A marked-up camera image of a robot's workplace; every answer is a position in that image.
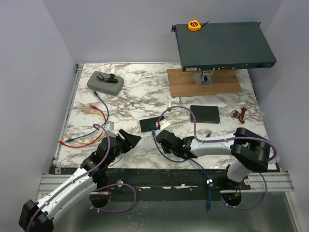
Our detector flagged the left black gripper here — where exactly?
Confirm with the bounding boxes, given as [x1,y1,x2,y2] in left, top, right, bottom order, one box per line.
[107,129,140,165]

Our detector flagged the long blue ethernet cable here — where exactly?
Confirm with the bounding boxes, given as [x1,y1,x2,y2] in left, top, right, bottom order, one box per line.
[151,130,214,214]

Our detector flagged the yellow ethernet cable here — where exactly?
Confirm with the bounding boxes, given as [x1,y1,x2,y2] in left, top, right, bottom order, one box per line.
[65,110,108,145]

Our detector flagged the red ethernet cable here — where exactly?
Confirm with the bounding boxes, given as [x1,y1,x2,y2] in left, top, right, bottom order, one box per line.
[59,104,108,148]

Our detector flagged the black TP-Link network switch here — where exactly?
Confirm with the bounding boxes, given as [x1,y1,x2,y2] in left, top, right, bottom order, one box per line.
[190,105,220,124]

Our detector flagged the red-brown handle tool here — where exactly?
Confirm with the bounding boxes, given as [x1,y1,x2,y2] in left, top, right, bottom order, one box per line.
[231,106,247,124]

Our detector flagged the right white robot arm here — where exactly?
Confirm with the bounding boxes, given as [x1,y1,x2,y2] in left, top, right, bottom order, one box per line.
[155,128,271,189]

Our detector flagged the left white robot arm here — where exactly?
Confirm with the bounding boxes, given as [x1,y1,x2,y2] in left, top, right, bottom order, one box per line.
[18,129,141,232]

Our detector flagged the white faucet pipe fitting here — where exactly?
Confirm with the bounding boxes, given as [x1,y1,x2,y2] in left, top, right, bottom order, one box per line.
[167,96,182,108]

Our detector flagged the grey case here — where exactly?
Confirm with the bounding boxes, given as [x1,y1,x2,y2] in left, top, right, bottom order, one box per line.
[87,71,124,96]

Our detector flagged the black T-shaped fitting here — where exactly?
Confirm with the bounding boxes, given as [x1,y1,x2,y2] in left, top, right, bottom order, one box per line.
[96,73,118,84]

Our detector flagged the wooden board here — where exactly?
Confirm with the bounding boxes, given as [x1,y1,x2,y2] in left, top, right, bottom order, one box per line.
[167,69,242,98]

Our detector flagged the grey metal stand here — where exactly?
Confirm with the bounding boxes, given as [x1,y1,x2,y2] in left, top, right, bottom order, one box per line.
[194,71,214,86]

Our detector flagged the dark green rack unit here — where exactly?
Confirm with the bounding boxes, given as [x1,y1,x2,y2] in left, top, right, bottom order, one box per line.
[171,22,277,72]

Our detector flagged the yellow tape measure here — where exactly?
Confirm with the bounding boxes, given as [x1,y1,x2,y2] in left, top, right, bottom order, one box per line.
[187,20,209,31]

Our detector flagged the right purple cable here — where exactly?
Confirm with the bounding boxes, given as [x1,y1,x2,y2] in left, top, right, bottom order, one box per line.
[156,105,278,211]

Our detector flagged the purple cable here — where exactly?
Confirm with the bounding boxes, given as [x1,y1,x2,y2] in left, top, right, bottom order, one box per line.
[156,105,278,211]
[25,123,137,232]

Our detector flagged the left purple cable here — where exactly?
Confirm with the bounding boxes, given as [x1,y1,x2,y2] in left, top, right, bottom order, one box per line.
[25,123,137,232]

